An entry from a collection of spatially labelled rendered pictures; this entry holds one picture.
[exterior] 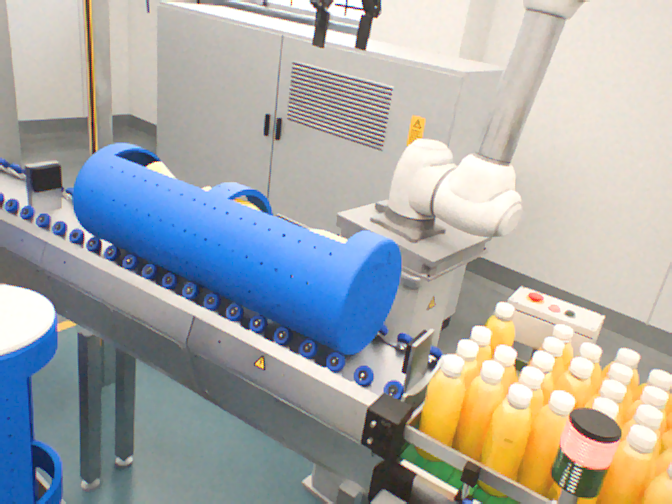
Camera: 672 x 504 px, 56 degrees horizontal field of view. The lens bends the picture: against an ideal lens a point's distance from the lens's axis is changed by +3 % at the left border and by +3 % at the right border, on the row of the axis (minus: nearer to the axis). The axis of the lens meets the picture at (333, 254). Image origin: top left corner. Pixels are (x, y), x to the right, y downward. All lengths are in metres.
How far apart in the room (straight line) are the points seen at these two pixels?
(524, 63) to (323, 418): 1.00
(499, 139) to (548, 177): 2.34
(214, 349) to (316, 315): 0.36
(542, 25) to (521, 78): 0.13
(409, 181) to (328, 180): 1.50
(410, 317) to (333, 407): 0.55
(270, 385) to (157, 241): 0.46
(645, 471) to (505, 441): 0.22
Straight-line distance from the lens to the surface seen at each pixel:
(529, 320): 1.55
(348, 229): 1.89
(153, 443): 2.63
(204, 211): 1.52
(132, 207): 1.66
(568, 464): 0.92
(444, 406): 1.22
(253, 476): 2.50
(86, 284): 1.91
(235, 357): 1.56
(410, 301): 1.85
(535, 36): 1.70
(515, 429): 1.19
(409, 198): 1.82
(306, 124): 3.33
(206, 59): 3.90
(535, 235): 4.14
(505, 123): 1.70
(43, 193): 2.20
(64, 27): 6.51
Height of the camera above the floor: 1.74
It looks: 24 degrees down
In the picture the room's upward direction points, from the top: 8 degrees clockwise
